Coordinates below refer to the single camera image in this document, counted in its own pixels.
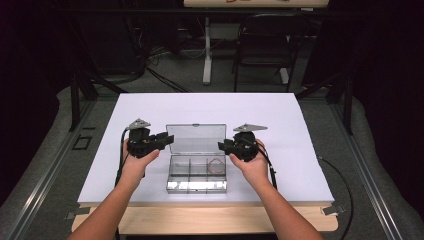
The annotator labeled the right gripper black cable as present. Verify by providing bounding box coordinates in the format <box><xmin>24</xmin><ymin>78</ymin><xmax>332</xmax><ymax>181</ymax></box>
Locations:
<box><xmin>256</xmin><ymin>146</ymin><xmax>279</xmax><ymax>191</ymax></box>

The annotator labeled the white table sheet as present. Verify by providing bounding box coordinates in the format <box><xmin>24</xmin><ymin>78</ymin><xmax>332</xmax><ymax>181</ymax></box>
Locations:
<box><xmin>77</xmin><ymin>92</ymin><xmax>335</xmax><ymax>205</ymax></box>

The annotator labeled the aluminium floor rail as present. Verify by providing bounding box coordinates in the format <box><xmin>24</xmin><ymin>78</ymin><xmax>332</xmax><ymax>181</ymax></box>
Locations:
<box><xmin>328</xmin><ymin>103</ymin><xmax>406</xmax><ymax>240</ymax></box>
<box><xmin>6</xmin><ymin>99</ymin><xmax>98</xmax><ymax>240</ymax></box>

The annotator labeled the person's left hand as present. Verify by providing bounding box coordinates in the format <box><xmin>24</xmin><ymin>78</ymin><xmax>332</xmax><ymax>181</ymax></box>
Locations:
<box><xmin>121</xmin><ymin>138</ymin><xmax>161</xmax><ymax>183</ymax></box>

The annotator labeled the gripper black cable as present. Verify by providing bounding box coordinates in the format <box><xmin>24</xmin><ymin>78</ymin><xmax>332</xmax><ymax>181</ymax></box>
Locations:
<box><xmin>114</xmin><ymin>128</ymin><xmax>131</xmax><ymax>188</ymax></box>
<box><xmin>256</xmin><ymin>146</ymin><xmax>279</xmax><ymax>191</ymax></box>

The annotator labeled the long black floor cable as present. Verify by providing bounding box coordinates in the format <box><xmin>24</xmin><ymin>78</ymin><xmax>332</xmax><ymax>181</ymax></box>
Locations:
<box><xmin>316</xmin><ymin>154</ymin><xmax>355</xmax><ymax>240</ymax></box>

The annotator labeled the black metal stand frame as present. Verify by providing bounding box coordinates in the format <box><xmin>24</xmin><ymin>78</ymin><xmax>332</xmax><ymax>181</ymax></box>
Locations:
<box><xmin>294</xmin><ymin>71</ymin><xmax>354</xmax><ymax>136</ymax></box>
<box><xmin>68</xmin><ymin>71</ymin><xmax>129</xmax><ymax>133</ymax></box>

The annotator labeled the grey metal table clamp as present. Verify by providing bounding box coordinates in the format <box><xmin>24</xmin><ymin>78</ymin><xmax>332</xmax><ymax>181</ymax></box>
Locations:
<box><xmin>64</xmin><ymin>206</ymin><xmax>92</xmax><ymax>220</ymax></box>
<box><xmin>321</xmin><ymin>203</ymin><xmax>347</xmax><ymax>217</ymax></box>

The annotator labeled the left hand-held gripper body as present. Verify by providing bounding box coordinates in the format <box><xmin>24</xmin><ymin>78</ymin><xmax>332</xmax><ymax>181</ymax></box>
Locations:
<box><xmin>125</xmin><ymin>118</ymin><xmax>158</xmax><ymax>160</ymax></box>

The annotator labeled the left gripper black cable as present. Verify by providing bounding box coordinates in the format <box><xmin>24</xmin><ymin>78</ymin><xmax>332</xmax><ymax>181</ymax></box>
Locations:
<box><xmin>114</xmin><ymin>128</ymin><xmax>131</xmax><ymax>188</ymax></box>

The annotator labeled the transparent grey compartment box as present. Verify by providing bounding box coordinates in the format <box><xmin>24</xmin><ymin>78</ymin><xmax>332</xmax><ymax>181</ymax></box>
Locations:
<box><xmin>165</xmin><ymin>123</ymin><xmax>228</xmax><ymax>195</ymax></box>

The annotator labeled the red rubber band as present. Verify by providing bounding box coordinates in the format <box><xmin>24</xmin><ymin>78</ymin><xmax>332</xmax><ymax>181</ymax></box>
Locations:
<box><xmin>206</xmin><ymin>157</ymin><xmax>227</xmax><ymax>174</ymax></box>

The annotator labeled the person's right hand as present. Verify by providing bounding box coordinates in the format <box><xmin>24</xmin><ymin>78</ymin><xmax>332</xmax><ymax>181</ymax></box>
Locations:
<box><xmin>229</xmin><ymin>139</ymin><xmax>270</xmax><ymax>184</ymax></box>

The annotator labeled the thick black floor cable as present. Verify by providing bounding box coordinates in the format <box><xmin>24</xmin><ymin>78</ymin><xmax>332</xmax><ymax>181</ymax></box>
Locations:
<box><xmin>145</xmin><ymin>66</ymin><xmax>191</xmax><ymax>94</ymax></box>

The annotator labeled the wooden table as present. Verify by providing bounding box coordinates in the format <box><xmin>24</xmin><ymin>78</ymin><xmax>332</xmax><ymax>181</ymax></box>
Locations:
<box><xmin>70</xmin><ymin>201</ymin><xmax>339</xmax><ymax>236</ymax></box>

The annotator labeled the black folding chair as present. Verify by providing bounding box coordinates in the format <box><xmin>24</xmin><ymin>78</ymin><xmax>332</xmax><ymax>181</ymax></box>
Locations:
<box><xmin>232</xmin><ymin>13</ymin><xmax>309</xmax><ymax>94</ymax></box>

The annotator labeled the black curtain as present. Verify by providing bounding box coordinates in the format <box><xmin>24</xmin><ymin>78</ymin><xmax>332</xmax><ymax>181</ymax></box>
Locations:
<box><xmin>0</xmin><ymin>0</ymin><xmax>78</xmax><ymax>204</ymax></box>
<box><xmin>349</xmin><ymin>0</ymin><xmax>424</xmax><ymax>211</ymax></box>

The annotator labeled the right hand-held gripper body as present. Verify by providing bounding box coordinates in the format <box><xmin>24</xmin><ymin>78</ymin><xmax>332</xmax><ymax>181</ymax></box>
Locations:
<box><xmin>232</xmin><ymin>123</ymin><xmax>269</xmax><ymax>163</ymax></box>

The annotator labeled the white-legged wooden desk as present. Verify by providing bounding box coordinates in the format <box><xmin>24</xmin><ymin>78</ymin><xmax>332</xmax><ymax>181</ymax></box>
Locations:
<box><xmin>183</xmin><ymin>0</ymin><xmax>331</xmax><ymax>86</ymax></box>

